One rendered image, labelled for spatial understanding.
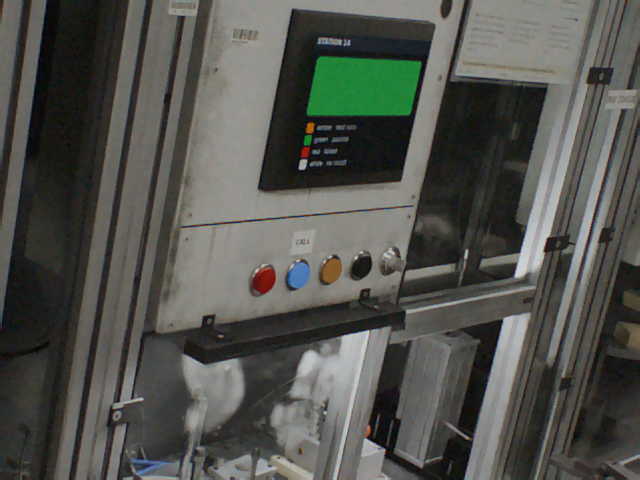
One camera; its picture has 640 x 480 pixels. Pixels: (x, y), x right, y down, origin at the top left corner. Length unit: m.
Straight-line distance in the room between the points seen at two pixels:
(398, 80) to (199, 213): 0.31
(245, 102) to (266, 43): 0.07
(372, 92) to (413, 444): 0.96
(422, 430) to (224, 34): 1.13
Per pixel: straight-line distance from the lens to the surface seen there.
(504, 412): 2.10
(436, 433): 2.29
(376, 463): 2.07
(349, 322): 1.56
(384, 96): 1.50
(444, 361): 2.22
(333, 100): 1.43
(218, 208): 1.38
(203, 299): 1.41
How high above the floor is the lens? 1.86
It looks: 15 degrees down
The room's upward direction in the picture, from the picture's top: 12 degrees clockwise
